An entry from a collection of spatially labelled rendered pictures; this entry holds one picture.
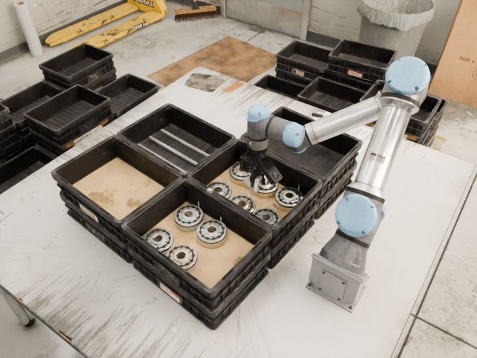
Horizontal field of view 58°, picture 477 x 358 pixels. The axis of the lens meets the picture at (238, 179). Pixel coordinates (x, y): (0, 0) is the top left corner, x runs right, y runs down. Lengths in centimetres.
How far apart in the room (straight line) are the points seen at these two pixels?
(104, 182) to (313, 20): 330
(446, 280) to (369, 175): 144
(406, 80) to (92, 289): 120
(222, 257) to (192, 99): 117
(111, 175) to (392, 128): 107
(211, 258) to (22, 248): 74
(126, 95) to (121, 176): 141
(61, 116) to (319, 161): 164
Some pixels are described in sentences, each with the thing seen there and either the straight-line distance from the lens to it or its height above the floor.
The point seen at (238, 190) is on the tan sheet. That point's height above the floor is 83.
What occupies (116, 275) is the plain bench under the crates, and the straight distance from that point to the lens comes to 162.
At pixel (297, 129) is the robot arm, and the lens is 137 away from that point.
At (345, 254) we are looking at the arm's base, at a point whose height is 91.
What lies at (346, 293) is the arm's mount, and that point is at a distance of 147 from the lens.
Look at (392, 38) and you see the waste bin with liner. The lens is 373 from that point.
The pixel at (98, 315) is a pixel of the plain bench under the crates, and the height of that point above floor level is 70.
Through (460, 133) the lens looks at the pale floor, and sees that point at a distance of 371.
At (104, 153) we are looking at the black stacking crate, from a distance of 182.
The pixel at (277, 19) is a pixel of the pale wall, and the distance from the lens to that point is 479.
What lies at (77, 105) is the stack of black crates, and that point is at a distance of 290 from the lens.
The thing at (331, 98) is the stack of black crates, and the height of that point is 38.
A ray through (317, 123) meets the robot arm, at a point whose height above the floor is 113.
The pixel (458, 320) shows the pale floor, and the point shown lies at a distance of 252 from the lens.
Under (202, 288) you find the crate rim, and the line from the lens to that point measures 127.
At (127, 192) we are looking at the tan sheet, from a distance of 170.
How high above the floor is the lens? 199
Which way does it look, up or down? 43 degrees down
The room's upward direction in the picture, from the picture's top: straight up
